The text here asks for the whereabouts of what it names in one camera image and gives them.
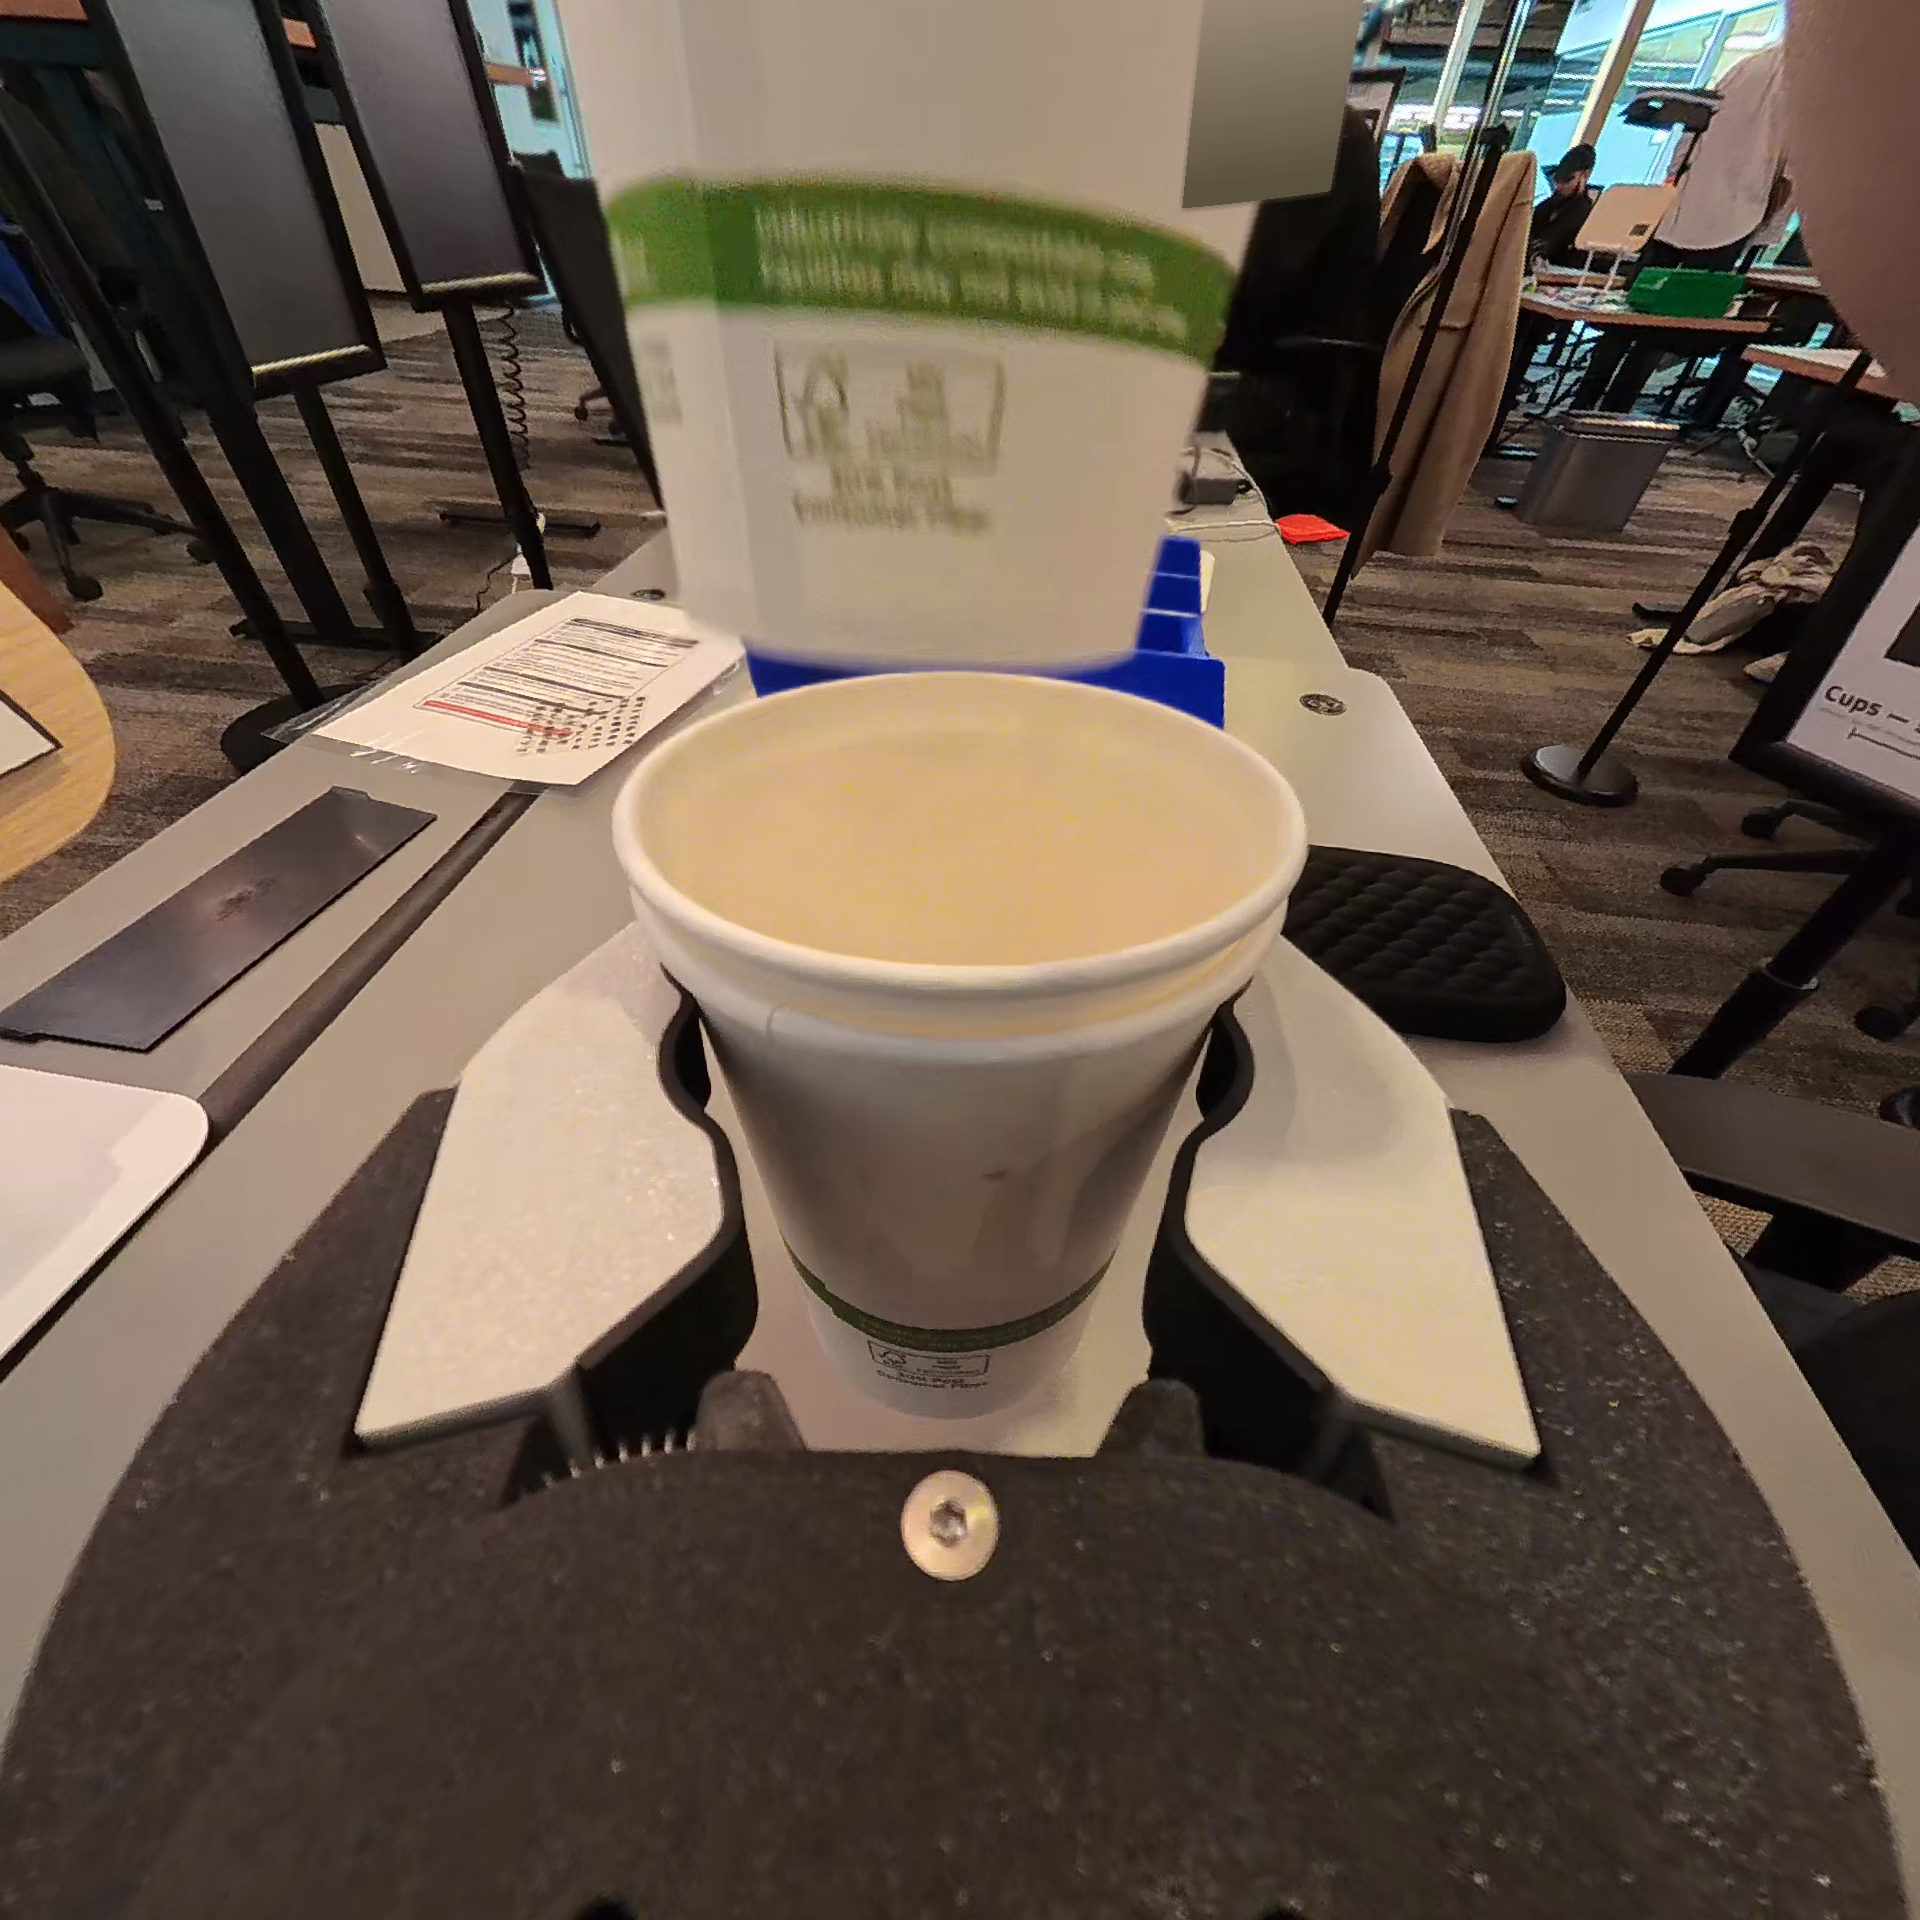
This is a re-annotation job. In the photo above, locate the black quilted mouse pad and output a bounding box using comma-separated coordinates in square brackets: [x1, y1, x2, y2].
[1282, 843, 1567, 1046]

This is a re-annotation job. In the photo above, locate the black office chair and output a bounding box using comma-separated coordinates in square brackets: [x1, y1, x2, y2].
[0, 328, 196, 601]

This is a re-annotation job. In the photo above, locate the black flat plate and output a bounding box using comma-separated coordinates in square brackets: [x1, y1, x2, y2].
[0, 786, 438, 1052]

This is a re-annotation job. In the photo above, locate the black tripod leg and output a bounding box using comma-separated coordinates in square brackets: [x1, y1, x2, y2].
[1320, 126, 1511, 626]

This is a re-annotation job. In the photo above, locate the pale cloth on floor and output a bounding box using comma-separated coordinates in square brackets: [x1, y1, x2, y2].
[1627, 543, 1838, 655]

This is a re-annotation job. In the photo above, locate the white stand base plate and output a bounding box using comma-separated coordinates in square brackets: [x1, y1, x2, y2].
[0, 1065, 211, 1357]

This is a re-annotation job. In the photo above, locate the beige coat on stand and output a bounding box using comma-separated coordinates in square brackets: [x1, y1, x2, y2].
[1356, 148, 1538, 555]

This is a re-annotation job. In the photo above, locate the grey waste bin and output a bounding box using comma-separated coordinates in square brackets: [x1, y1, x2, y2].
[1513, 412, 1682, 535]

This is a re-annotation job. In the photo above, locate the instruction board on wood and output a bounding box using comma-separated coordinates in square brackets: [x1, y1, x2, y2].
[0, 585, 116, 881]

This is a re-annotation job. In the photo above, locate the black framed sign board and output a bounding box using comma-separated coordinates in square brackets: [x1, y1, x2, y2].
[1733, 441, 1920, 821]

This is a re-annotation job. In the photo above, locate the black framed display panel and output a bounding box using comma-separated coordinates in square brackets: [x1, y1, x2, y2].
[307, 0, 546, 312]
[106, 0, 389, 397]

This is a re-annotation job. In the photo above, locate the black chair back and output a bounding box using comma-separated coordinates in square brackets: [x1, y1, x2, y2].
[516, 155, 666, 512]

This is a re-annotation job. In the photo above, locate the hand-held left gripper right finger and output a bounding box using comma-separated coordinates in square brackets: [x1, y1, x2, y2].
[1155, 937, 1544, 1481]

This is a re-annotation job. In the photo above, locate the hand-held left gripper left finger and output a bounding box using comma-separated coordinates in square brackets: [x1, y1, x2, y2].
[353, 926, 756, 1477]

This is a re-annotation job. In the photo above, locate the laminated instruction sheet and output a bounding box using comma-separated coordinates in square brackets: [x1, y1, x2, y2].
[307, 592, 747, 788]

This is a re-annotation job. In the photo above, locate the white paper cup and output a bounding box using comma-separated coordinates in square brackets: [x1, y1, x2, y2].
[613, 668, 1311, 1003]
[576, 0, 1262, 675]
[660, 928, 1276, 1417]

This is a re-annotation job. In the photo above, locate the blue plastic bin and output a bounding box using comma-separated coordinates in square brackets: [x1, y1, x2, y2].
[746, 535, 1229, 734]

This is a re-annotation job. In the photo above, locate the black round stand base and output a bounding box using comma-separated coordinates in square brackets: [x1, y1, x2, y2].
[1522, 741, 1642, 808]
[222, 695, 362, 775]

